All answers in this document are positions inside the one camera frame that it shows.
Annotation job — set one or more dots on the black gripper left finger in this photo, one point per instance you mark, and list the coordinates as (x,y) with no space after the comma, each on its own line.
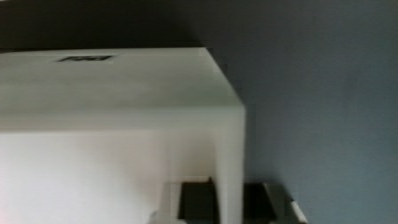
(197,210)

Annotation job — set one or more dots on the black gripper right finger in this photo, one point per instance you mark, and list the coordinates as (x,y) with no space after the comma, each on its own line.
(270,208)

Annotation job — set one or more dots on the white drawer cabinet frame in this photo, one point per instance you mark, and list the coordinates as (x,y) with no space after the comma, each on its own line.
(121,123)

